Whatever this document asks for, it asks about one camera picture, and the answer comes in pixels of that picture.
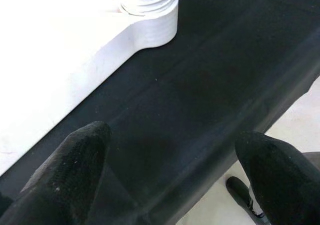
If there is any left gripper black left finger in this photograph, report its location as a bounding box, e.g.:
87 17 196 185
0 121 113 225

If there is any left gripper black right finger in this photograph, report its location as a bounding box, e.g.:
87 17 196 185
234 131 320 225

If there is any white plastic children table top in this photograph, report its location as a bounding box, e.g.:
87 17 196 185
0 0 180 177

